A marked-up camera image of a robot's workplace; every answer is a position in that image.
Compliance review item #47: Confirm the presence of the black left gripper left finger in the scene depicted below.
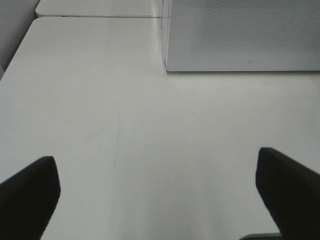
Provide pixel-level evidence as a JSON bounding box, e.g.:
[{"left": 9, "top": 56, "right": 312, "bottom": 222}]
[{"left": 0, "top": 156, "right": 61, "bottom": 240}]

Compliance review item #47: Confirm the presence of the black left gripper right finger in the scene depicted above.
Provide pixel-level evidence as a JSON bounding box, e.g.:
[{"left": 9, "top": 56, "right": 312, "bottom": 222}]
[{"left": 255, "top": 147, "right": 320, "bottom": 240}]

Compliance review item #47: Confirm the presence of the white microwave door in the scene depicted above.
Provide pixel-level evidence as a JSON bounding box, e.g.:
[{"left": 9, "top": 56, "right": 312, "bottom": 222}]
[{"left": 167, "top": 0, "right": 320, "bottom": 72}]

